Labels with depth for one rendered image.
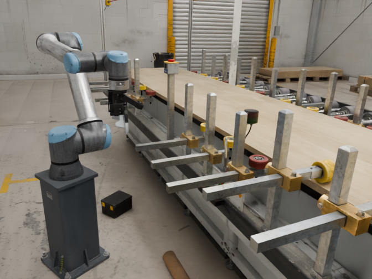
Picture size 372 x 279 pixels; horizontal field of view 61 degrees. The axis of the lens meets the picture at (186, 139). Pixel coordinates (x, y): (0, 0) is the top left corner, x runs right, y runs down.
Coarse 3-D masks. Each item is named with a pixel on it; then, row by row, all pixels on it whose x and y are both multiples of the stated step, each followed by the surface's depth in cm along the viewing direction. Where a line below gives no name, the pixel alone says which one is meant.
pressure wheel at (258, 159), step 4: (252, 156) 136; (256, 156) 137; (260, 156) 137; (264, 156) 137; (252, 160) 132; (256, 160) 132; (260, 160) 133; (264, 160) 133; (252, 164) 133; (256, 164) 132; (260, 164) 131; (264, 164) 132; (256, 168) 132; (260, 168) 132; (264, 168) 132
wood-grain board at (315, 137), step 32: (160, 96) 255; (224, 96) 252; (256, 96) 256; (224, 128) 174; (256, 128) 175; (320, 128) 179; (352, 128) 180; (288, 160) 135; (320, 160) 136; (320, 192) 114; (352, 192) 110
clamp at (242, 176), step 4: (228, 164) 139; (232, 168) 135; (236, 168) 133; (240, 168) 133; (244, 168) 133; (240, 172) 130; (244, 172) 129; (252, 172) 130; (240, 176) 130; (244, 176) 128; (248, 176) 129; (252, 176) 130; (240, 180) 130
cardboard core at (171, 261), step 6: (168, 252) 199; (168, 258) 196; (174, 258) 195; (168, 264) 193; (174, 264) 190; (180, 264) 192; (174, 270) 187; (180, 270) 185; (174, 276) 184; (180, 276) 181; (186, 276) 181
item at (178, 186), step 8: (248, 168) 135; (208, 176) 127; (216, 176) 128; (224, 176) 128; (232, 176) 130; (256, 176) 135; (168, 184) 120; (176, 184) 120; (184, 184) 121; (192, 184) 123; (200, 184) 124; (208, 184) 126; (168, 192) 119
